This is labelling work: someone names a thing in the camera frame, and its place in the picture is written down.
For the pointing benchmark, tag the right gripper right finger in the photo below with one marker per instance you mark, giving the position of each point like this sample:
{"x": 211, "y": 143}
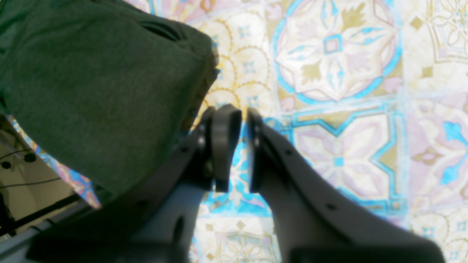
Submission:
{"x": 314, "y": 222}

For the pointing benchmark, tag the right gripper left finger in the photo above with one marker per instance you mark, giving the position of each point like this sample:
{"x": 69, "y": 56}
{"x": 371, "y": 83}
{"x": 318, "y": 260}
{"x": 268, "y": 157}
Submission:
{"x": 153, "y": 222}

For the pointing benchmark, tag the dark green long-sleeve shirt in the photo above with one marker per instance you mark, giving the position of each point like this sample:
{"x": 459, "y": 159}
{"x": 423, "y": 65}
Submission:
{"x": 103, "y": 87}

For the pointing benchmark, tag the patterned pastel tablecloth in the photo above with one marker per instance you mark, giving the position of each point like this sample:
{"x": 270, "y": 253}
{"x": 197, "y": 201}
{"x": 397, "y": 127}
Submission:
{"x": 371, "y": 93}

